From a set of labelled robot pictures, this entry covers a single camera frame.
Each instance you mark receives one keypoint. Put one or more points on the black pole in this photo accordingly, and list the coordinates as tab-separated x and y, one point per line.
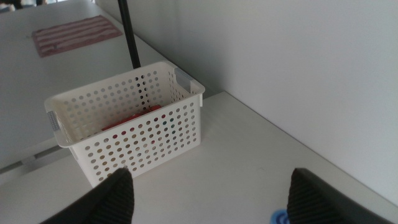
127	31

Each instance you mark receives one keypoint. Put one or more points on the clear water bottle blue cap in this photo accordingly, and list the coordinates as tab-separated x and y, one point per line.
278	217

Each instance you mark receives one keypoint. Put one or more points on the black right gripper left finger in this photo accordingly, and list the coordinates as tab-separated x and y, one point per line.
115	202

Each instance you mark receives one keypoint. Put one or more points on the white perforated plastic basket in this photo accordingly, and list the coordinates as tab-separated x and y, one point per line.
198	124

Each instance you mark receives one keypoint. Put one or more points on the pink striped cloth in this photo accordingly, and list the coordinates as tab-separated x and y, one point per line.
74	34

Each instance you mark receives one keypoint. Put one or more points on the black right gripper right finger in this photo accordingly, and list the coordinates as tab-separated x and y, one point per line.
314	202

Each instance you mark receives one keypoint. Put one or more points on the red soda can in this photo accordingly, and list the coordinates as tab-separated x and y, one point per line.
133	117

